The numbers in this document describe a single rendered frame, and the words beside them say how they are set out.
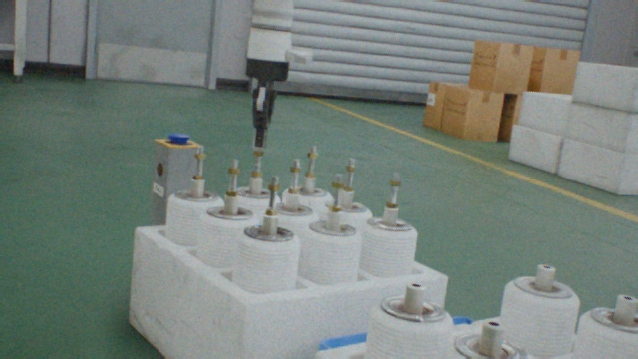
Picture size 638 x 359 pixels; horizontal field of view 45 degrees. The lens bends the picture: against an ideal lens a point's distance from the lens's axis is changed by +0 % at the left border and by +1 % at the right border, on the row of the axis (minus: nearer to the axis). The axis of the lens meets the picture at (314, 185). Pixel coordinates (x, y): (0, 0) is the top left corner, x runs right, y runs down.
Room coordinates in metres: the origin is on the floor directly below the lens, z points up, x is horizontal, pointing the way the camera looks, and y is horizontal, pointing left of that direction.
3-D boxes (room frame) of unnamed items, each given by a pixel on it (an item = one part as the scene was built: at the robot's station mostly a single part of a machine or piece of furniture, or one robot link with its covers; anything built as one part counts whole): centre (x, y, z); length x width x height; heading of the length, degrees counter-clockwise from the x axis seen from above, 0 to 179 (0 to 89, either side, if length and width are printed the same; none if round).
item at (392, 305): (0.84, -0.13, 0.25); 0.08 x 0.08 x 0.01
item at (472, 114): (4.79, -0.93, 0.15); 0.30 x 0.24 x 0.30; 19
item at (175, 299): (1.25, 0.03, 0.09); 0.39 x 0.39 x 0.18; 37
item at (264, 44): (1.35, 0.09, 0.53); 0.11 x 0.09 x 0.06; 88
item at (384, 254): (1.23, -0.13, 0.16); 0.10 x 0.10 x 0.18
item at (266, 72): (1.35, 0.10, 0.45); 0.08 x 0.08 x 0.09
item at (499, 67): (4.85, -1.07, 0.45); 0.30 x 0.24 x 0.30; 22
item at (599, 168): (3.50, -1.40, 0.09); 0.39 x 0.39 x 0.18; 24
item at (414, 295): (0.84, -0.13, 0.26); 0.02 x 0.02 x 0.03
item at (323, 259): (1.16, -0.04, 0.16); 0.10 x 0.10 x 0.18
